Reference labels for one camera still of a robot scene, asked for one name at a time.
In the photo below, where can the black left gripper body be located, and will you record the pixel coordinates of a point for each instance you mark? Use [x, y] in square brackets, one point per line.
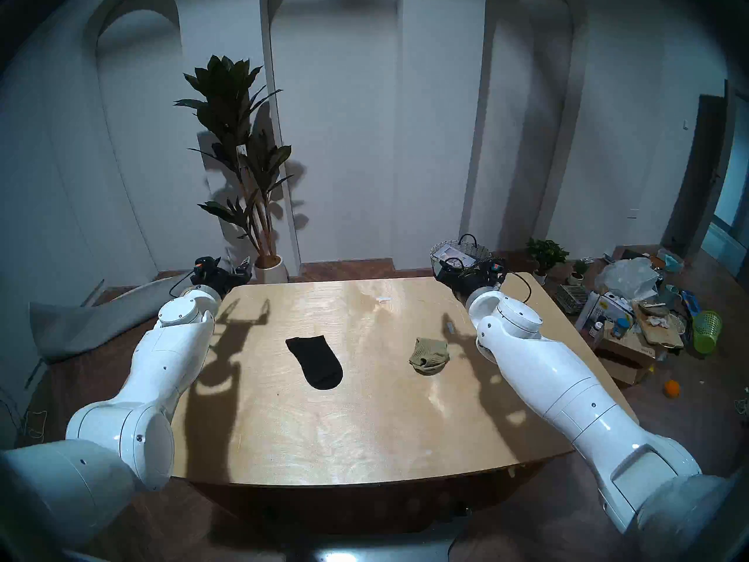
[221, 281]

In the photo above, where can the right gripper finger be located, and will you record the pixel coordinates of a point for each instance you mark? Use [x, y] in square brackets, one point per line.
[452, 269]

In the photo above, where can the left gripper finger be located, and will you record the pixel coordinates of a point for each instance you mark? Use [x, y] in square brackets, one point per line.
[244, 269]

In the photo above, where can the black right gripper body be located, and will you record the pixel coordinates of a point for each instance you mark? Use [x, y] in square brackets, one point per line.
[471, 284]

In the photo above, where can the olive ribbed short sock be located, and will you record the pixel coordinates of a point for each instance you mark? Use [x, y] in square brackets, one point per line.
[430, 356]

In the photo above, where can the black long sock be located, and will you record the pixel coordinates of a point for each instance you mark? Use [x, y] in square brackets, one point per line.
[319, 367]

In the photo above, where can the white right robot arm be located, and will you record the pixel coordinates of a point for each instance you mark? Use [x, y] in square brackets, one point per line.
[556, 367]

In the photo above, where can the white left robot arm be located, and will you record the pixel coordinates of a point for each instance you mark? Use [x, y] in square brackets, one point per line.
[164, 356]

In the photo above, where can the white round plant pot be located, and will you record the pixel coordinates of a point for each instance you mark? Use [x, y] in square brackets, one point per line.
[270, 272]

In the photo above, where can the small bushy green plant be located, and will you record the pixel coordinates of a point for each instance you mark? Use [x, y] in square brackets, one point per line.
[547, 252]

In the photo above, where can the tiny potted green plant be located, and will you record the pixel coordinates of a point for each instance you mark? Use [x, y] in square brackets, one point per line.
[580, 269]

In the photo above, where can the white printed carton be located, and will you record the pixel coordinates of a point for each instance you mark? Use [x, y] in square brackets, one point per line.
[608, 309]

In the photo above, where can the jar with blue lid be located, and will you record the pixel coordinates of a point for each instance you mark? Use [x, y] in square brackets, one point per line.
[620, 328]

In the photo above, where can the clear crumpled plastic bag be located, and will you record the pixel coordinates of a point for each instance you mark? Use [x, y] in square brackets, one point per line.
[629, 277]

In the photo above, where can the brown cardboard box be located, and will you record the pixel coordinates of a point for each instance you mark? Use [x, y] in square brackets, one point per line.
[626, 356]

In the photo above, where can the tall dark leafy plant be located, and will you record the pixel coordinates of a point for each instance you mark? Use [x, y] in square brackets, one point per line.
[225, 92]

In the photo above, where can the grey green cup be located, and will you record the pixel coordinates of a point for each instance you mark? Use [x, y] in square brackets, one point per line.
[671, 294]

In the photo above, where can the teal paper box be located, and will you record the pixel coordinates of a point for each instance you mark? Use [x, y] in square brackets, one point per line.
[670, 260]

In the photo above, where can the wooden cutting board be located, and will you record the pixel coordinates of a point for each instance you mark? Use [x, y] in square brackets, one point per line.
[673, 332]

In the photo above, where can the blue flat box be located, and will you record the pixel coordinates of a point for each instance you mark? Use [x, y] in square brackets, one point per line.
[690, 303]

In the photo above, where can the orange ball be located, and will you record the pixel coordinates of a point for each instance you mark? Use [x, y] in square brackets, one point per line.
[672, 389]

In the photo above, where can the green plastic mesh basket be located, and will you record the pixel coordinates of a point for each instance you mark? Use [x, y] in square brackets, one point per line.
[707, 332]

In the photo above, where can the dark open door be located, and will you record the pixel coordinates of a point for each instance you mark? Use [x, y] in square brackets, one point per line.
[696, 174]

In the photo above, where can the pale blue glass door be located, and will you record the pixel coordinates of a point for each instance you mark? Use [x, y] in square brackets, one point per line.
[731, 204]

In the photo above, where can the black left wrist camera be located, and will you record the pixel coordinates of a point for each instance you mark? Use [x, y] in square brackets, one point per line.
[203, 264]

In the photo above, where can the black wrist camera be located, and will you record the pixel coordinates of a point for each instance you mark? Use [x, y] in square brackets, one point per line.
[495, 267]
[203, 264]

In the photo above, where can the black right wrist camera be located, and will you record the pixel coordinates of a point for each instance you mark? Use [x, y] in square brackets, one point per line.
[495, 267]

